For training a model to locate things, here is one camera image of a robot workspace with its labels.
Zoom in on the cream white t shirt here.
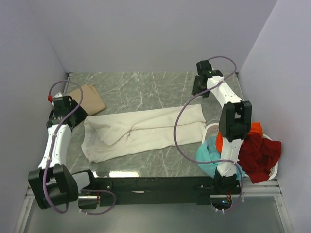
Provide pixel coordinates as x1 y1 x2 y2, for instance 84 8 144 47
81 104 206 163

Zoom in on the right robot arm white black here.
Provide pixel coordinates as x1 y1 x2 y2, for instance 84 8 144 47
192 60 252 194

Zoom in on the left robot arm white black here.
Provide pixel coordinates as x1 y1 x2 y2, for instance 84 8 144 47
28 96 97 209

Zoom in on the folded tan t shirt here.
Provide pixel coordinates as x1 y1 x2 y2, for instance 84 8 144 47
81 84 106 116

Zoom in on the white perforated laundry basket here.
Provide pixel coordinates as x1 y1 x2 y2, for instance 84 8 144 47
196 122 281 183

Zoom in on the orange t shirt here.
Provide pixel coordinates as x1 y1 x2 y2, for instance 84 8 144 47
215 122 263 153

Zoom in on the teal t shirt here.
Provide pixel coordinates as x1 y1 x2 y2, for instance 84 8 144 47
195 135 246 180

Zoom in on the dark red t shirt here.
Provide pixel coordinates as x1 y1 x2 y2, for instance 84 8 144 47
239 134 282 183

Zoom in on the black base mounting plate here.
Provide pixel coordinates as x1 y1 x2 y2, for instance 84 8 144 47
77 177 241 209

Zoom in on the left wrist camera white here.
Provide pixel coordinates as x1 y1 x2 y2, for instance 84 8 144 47
48 92 63 106

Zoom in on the aluminium frame rail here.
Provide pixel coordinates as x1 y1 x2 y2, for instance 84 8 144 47
14 72 294 233

